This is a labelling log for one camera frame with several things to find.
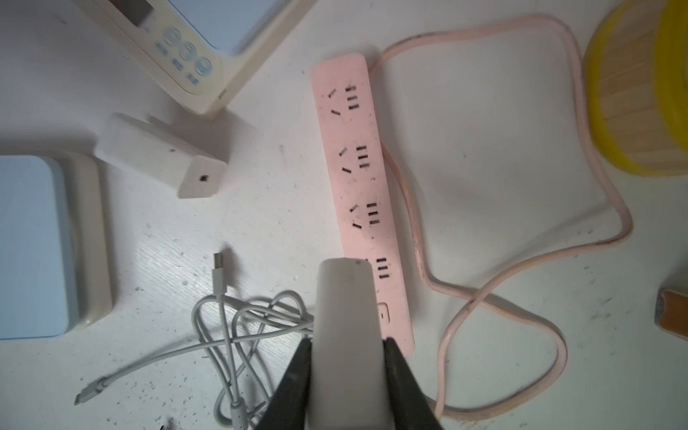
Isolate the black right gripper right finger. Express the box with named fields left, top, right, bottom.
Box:
left=383, top=338, right=442, bottom=430

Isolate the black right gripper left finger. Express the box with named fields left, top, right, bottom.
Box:
left=256, top=338, right=313, bottom=430

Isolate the white charger adapter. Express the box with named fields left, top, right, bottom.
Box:
left=94, top=114, right=228, bottom=199
left=306, top=258, right=392, bottom=429

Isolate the blue-top kitchen scale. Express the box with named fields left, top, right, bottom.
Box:
left=1, top=150, right=114, bottom=340
left=76, top=0, right=314, bottom=118

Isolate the pink power strip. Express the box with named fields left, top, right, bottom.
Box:
left=311, top=53, right=415, bottom=357

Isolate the brown spice jar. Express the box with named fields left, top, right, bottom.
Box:
left=654, top=266, right=687, bottom=340

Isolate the yellow rimmed wooden bowl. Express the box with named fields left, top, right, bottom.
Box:
left=584, top=1, right=687, bottom=177

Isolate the grey USB cable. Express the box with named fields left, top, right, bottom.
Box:
left=73, top=251, right=315, bottom=430

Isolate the pink power strip cord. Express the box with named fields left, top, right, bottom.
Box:
left=367, top=14, right=634, bottom=421

